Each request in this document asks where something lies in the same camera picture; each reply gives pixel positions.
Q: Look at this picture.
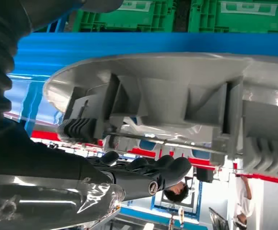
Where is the blue metal shelf rack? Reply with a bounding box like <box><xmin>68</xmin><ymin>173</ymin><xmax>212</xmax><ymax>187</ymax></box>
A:
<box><xmin>3</xmin><ymin>12</ymin><xmax>278</xmax><ymax>136</ymax></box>

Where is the person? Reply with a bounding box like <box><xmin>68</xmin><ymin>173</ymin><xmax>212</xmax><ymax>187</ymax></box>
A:
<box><xmin>233</xmin><ymin>175</ymin><xmax>255</xmax><ymax>230</ymax></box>
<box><xmin>163</xmin><ymin>181</ymin><xmax>190</xmax><ymax>204</ymax></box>

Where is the green plastic crate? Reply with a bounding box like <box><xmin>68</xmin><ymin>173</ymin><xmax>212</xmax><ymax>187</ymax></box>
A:
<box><xmin>188</xmin><ymin>0</ymin><xmax>278</xmax><ymax>34</ymax></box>
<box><xmin>72</xmin><ymin>0</ymin><xmax>176</xmax><ymax>33</ymax></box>

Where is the red barrier belt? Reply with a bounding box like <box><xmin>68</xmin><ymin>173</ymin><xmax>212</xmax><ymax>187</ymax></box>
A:
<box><xmin>31</xmin><ymin>130</ymin><xmax>278</xmax><ymax>187</ymax></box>

